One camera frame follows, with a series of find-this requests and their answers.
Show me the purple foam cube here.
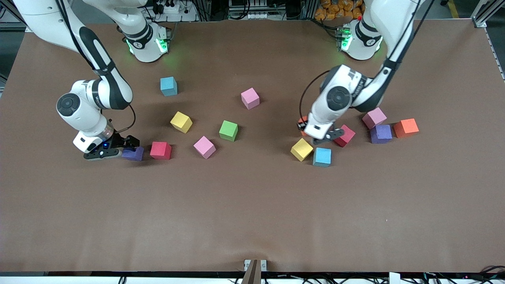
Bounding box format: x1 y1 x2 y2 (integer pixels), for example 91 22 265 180
370 124 393 144
122 147 145 162

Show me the yellow foam cube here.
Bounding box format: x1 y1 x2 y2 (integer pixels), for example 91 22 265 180
170 111 193 134
290 138 314 162

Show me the cyan foam cube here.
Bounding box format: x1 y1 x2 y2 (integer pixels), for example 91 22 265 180
313 148 332 168
160 77 178 97

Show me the pink foam cube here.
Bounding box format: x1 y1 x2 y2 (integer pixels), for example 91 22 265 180
193 136 217 160
241 88 260 110
362 107 387 130

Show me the red foam cube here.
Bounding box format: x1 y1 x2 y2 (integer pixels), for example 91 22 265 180
335 125 356 148
150 142 172 161

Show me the green foam cube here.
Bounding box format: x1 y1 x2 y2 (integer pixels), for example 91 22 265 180
219 120 239 142

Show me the bag of orange items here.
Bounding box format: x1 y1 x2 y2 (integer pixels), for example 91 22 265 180
314 0 363 21

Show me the grey electronics box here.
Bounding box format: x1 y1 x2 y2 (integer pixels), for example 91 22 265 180
228 0 269 20

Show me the white power strip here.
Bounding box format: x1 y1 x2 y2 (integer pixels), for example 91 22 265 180
152 0 186 15

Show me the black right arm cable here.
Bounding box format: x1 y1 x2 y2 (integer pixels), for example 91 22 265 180
55 0 137 135

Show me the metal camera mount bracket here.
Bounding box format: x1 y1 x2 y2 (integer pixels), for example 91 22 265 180
241 259 267 284

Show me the aluminium frame profile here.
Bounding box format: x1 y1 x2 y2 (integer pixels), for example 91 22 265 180
0 0 28 33
471 0 505 28

